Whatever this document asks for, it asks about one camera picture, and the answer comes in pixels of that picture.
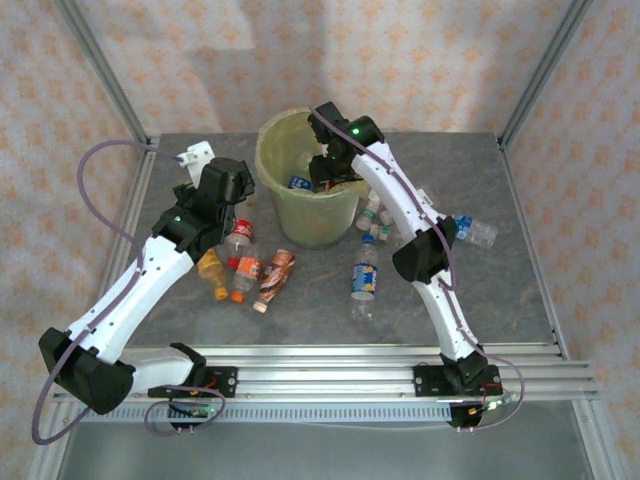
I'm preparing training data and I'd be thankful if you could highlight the blue yellow label water bottle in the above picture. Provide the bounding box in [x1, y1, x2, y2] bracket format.
[349, 233, 380, 321]

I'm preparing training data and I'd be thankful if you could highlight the grey metal lower shelf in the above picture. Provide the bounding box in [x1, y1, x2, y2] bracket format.
[54, 422, 601, 480]

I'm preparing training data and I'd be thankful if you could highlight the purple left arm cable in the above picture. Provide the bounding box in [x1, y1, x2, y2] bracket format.
[31, 139, 227, 445]

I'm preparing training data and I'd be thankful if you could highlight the orange cap soda bottle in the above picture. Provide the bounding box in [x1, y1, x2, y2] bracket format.
[229, 243, 264, 305]

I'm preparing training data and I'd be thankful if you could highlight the red label cola bottle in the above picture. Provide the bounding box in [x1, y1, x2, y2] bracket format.
[224, 218, 255, 270]

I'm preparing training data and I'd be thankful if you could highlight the aluminium side rail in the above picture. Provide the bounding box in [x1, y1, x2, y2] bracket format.
[494, 135, 574, 361]
[79, 137, 162, 359]

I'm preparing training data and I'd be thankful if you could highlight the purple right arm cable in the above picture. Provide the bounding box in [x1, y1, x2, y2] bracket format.
[312, 107, 526, 434]

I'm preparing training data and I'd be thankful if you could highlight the brown coffee drink bottle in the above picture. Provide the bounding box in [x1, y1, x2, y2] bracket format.
[252, 248, 297, 315]

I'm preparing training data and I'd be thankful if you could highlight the orange juice bottle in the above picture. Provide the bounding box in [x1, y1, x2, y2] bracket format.
[196, 248, 231, 302]

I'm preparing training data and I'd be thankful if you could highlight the controller board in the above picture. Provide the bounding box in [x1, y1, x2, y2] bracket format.
[167, 399, 221, 432]
[447, 397, 514, 432]

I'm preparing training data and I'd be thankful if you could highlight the clear bottle with green band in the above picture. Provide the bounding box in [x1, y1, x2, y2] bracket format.
[355, 188, 385, 232]

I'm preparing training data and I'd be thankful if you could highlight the aluminium front frame rail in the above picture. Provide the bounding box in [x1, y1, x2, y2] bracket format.
[52, 343, 600, 402]

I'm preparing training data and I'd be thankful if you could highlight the mesh bin with yellow bag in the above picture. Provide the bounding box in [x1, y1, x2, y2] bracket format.
[255, 109, 375, 201]

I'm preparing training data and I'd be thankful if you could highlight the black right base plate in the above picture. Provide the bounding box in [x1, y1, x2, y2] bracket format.
[413, 364, 503, 399]

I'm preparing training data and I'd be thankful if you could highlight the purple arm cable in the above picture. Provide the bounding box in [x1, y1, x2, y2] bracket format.
[312, 107, 526, 434]
[31, 139, 227, 445]

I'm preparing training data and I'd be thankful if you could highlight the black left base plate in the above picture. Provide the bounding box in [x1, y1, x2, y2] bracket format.
[148, 366, 239, 400]

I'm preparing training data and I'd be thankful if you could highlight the aluminium frame leg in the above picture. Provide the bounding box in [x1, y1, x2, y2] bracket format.
[27, 399, 76, 480]
[572, 399, 629, 480]

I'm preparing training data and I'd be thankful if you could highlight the green mesh waste bin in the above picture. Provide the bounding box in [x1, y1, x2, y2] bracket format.
[255, 109, 374, 251]

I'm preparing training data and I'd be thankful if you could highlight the blue label white cap bottle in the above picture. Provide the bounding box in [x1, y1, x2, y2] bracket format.
[451, 214, 500, 250]

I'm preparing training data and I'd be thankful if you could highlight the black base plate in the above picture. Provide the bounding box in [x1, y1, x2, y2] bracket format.
[413, 364, 503, 399]
[148, 366, 239, 400]

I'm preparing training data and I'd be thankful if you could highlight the perforated metal cable tray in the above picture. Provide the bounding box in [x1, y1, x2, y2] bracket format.
[74, 402, 454, 425]

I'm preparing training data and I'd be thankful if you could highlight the aluminium frame post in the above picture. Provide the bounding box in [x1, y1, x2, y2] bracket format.
[53, 0, 151, 146]
[499, 0, 594, 146]

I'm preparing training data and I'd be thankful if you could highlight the left controller board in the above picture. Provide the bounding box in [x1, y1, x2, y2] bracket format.
[167, 399, 221, 432]

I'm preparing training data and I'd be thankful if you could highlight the right controller board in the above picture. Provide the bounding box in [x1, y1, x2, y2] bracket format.
[447, 397, 514, 432]

